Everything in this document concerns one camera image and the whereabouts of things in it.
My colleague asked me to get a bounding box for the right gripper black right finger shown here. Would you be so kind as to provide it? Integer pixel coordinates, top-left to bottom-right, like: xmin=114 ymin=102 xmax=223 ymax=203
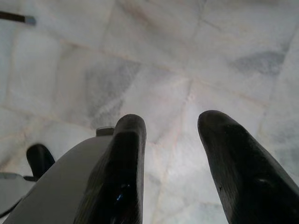
xmin=197 ymin=110 xmax=299 ymax=224

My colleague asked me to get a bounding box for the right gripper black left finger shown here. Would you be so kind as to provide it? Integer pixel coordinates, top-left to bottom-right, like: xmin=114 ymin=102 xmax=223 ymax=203
xmin=73 ymin=113 xmax=147 ymax=224

